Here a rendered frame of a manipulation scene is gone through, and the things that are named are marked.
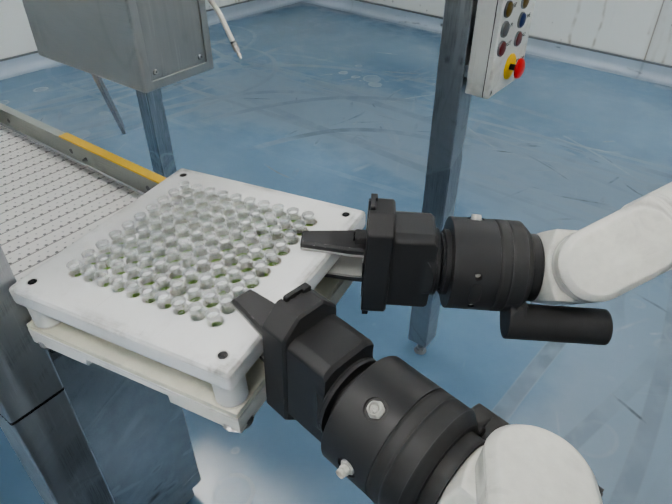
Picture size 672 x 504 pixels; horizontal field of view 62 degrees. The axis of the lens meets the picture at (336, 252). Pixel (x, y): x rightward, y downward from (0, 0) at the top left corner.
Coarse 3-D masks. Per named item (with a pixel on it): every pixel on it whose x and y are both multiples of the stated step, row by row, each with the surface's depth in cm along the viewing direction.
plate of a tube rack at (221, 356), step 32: (160, 192) 63; (256, 192) 62; (320, 224) 57; (352, 224) 56; (64, 256) 54; (288, 256) 53; (320, 256) 52; (32, 288) 50; (64, 288) 50; (96, 288) 50; (256, 288) 49; (288, 288) 49; (64, 320) 49; (96, 320) 47; (128, 320) 47; (160, 320) 46; (192, 320) 46; (224, 320) 46; (160, 352) 44; (192, 352) 43; (224, 352) 43; (256, 352) 44; (224, 384) 42
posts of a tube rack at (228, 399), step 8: (32, 312) 52; (40, 320) 52; (48, 320) 52; (56, 320) 53; (240, 384) 44; (216, 392) 44; (224, 392) 44; (232, 392) 44; (240, 392) 44; (248, 392) 46; (216, 400) 45; (224, 400) 44; (232, 400) 44; (240, 400) 45
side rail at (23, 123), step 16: (0, 112) 104; (16, 112) 102; (16, 128) 103; (32, 128) 98; (48, 128) 96; (48, 144) 98; (64, 144) 94; (80, 160) 93; (96, 160) 90; (112, 176) 89; (128, 176) 86; (144, 192) 85
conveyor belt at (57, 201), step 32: (0, 128) 105; (0, 160) 95; (32, 160) 95; (64, 160) 95; (0, 192) 86; (32, 192) 86; (64, 192) 86; (96, 192) 86; (128, 192) 86; (0, 224) 79; (32, 224) 79; (64, 224) 79; (96, 224) 79; (32, 256) 73
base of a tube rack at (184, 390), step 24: (336, 288) 56; (48, 336) 53; (72, 336) 52; (96, 336) 52; (96, 360) 50; (120, 360) 49; (144, 360) 49; (144, 384) 49; (168, 384) 47; (192, 384) 47; (264, 384) 47; (192, 408) 47; (216, 408) 45; (240, 408) 45; (240, 432) 45
